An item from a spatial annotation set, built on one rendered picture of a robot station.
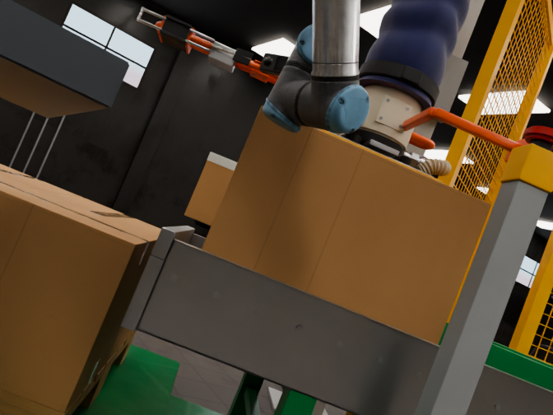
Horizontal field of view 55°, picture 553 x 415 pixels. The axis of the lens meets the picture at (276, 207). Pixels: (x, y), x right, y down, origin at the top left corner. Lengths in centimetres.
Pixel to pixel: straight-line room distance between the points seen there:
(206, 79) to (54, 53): 1060
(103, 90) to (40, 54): 5
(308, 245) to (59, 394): 64
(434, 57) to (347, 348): 78
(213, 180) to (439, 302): 202
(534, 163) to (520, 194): 6
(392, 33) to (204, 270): 81
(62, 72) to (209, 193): 270
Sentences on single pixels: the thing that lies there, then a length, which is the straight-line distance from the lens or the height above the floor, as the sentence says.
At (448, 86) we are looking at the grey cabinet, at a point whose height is 162.
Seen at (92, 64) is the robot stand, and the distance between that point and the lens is 44.
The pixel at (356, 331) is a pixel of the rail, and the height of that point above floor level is 56.
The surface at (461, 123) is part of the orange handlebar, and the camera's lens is 128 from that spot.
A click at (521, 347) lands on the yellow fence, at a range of 214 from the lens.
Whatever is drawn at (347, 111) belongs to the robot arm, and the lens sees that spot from 98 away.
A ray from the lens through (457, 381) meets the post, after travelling 101.
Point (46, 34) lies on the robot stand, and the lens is 44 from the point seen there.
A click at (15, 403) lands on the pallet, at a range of 135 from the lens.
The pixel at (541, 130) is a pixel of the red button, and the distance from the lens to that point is 107.
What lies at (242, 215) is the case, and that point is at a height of 70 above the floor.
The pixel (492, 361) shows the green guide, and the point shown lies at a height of 60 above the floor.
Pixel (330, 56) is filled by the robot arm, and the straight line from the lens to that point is 98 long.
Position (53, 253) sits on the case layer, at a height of 46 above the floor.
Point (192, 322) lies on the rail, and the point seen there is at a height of 46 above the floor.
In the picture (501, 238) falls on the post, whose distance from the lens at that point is 101.
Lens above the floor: 66
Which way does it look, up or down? 4 degrees up
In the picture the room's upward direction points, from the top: 22 degrees clockwise
